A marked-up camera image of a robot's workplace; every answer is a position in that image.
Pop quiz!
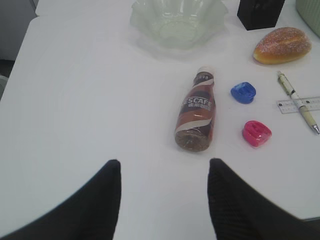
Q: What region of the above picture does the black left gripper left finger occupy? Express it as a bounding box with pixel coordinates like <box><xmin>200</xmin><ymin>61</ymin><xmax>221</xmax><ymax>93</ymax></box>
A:
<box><xmin>3</xmin><ymin>159</ymin><xmax>121</xmax><ymax>240</ymax></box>

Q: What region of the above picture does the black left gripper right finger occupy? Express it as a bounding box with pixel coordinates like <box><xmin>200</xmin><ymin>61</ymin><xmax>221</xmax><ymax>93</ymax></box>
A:
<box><xmin>208</xmin><ymin>158</ymin><xmax>320</xmax><ymax>240</ymax></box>

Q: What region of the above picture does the brown Nescafe coffee bottle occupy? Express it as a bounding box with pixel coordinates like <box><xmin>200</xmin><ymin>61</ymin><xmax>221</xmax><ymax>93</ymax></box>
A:
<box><xmin>174</xmin><ymin>66</ymin><xmax>216</xmax><ymax>152</ymax></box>

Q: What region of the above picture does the sugared bread roll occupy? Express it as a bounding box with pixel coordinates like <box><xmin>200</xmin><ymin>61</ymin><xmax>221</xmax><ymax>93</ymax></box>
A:
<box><xmin>253</xmin><ymin>27</ymin><xmax>312</xmax><ymax>65</ymax></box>

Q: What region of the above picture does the red pencil sharpener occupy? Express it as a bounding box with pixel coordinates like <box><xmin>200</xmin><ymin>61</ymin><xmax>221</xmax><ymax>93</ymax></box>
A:
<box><xmin>242</xmin><ymin>120</ymin><xmax>272</xmax><ymax>148</ymax></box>

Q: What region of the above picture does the blue pencil sharpener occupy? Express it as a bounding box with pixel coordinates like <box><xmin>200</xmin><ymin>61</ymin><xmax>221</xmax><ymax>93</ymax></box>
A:
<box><xmin>230</xmin><ymin>82</ymin><xmax>256</xmax><ymax>104</ymax></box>

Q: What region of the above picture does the cream patterned pen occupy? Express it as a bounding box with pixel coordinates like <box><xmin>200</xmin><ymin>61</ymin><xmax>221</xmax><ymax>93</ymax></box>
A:
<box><xmin>277</xmin><ymin>71</ymin><xmax>320</xmax><ymax>135</ymax></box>

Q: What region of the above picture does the black mesh pen holder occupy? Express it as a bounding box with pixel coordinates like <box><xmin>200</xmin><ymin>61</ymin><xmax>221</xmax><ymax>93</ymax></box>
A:
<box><xmin>237</xmin><ymin>0</ymin><xmax>285</xmax><ymax>31</ymax></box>

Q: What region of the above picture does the green plastic basket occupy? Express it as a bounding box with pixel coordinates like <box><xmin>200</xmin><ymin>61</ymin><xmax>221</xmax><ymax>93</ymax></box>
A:
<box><xmin>295</xmin><ymin>0</ymin><xmax>320</xmax><ymax>37</ymax></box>

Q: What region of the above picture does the clear plastic ruler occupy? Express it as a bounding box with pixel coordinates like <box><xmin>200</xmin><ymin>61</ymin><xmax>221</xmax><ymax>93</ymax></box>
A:
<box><xmin>276</xmin><ymin>96</ymin><xmax>320</xmax><ymax>114</ymax></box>

